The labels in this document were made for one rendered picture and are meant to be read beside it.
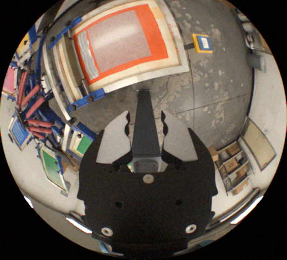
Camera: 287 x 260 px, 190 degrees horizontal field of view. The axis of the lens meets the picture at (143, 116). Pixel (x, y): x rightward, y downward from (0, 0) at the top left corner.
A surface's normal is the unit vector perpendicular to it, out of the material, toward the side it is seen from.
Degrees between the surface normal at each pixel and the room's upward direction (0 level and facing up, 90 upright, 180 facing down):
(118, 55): 0
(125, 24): 0
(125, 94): 0
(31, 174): 90
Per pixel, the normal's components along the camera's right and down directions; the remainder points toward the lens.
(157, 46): 0.00, 0.53
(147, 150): -0.02, -0.85
